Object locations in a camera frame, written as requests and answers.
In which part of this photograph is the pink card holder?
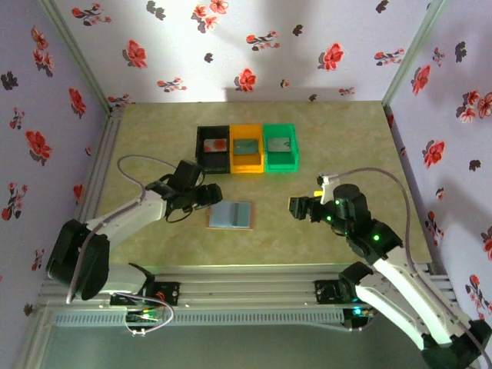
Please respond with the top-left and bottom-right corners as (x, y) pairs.
(206, 200), (255, 231)

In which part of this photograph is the red flower sample card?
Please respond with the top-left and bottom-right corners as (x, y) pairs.
(203, 138), (228, 154)

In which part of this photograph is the teal sample card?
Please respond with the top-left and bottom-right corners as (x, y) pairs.
(233, 138), (259, 155)

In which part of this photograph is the grey sample card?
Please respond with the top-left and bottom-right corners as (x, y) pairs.
(267, 137), (292, 154)

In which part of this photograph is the black plastic bin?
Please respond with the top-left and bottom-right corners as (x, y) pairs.
(195, 125), (233, 175)

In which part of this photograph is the yellow plastic bin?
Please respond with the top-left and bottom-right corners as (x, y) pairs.
(229, 123), (266, 174)

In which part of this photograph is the green plastic bin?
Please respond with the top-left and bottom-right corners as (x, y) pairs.
(262, 122), (300, 174)

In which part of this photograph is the right controller board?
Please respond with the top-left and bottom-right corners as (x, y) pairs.
(343, 306), (376, 320)

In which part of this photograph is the controller board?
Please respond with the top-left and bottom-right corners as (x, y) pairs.
(343, 306), (376, 320)
(125, 309), (162, 324)

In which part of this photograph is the left controller board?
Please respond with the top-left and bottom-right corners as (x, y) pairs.
(125, 309), (162, 324)

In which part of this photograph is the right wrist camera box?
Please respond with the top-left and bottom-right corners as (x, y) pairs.
(316, 172), (343, 205)

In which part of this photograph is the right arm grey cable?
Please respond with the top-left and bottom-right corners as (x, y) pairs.
(336, 167), (491, 358)

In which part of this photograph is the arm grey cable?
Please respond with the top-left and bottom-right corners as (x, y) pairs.
(336, 167), (491, 358)
(65, 154), (181, 304)

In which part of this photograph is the left arm grey cable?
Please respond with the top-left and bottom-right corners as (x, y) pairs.
(65, 154), (181, 304)

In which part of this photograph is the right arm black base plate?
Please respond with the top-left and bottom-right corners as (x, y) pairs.
(314, 279), (385, 306)

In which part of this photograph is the aluminium side rail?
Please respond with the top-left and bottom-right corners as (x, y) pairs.
(78, 107), (125, 216)

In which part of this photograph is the aluminium frame rail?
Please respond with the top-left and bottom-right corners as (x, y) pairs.
(38, 263), (459, 309)

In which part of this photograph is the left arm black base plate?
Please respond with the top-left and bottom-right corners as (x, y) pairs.
(110, 281), (181, 308)

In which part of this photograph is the left base grey cable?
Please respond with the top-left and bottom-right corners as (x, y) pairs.
(115, 291), (176, 337)

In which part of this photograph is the base grey cable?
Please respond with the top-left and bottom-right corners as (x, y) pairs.
(344, 307), (380, 334)
(115, 291), (176, 337)

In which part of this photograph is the grey slotted cable duct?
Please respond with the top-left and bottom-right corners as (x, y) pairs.
(53, 309), (346, 328)

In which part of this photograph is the right base grey cable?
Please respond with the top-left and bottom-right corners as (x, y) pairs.
(344, 307), (380, 334)

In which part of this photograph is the aluminium corner post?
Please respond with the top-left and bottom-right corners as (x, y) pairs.
(382, 0), (449, 107)
(38, 0), (115, 116)

